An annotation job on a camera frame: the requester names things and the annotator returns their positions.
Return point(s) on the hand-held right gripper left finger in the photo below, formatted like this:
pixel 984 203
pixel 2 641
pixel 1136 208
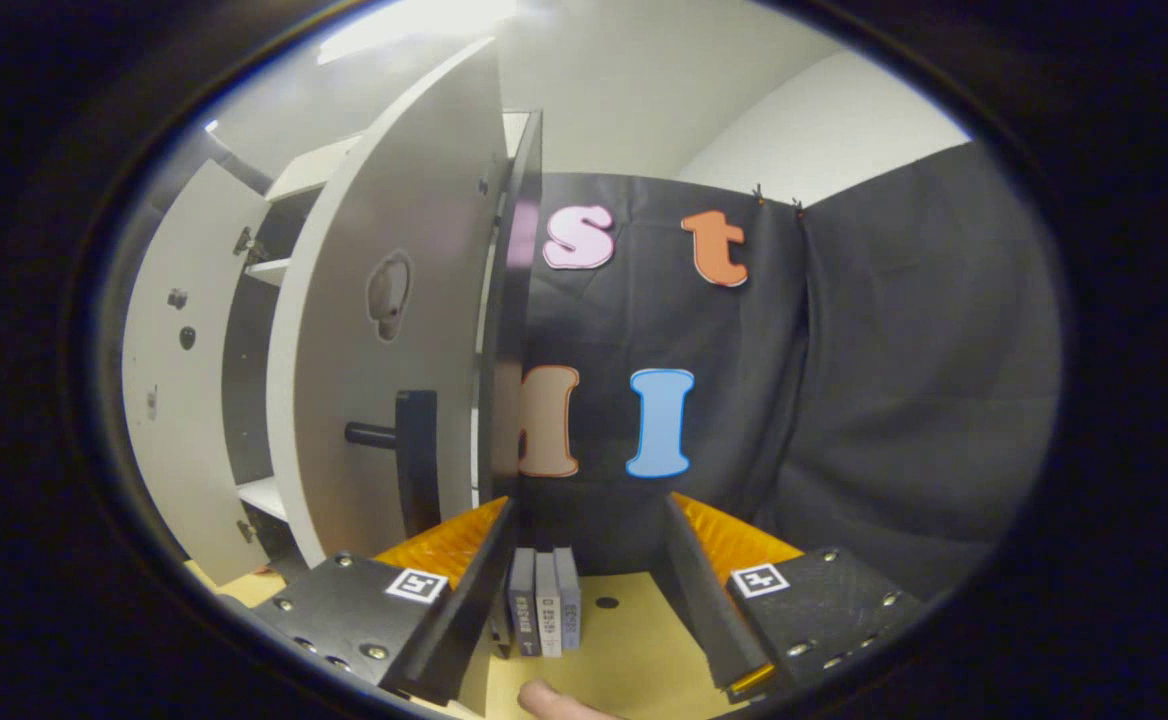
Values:
pixel 454 620

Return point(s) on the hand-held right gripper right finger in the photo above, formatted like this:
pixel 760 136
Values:
pixel 709 600

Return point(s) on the white shoe cabinet door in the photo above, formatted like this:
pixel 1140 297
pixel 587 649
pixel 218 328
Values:
pixel 344 380
pixel 184 420

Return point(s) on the white shoe cabinet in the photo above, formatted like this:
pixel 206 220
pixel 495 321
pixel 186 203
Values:
pixel 514 300

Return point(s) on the grey blue book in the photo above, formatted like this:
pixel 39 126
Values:
pixel 569 600

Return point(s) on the ceiling light panel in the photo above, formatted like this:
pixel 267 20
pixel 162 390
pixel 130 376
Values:
pixel 414 25

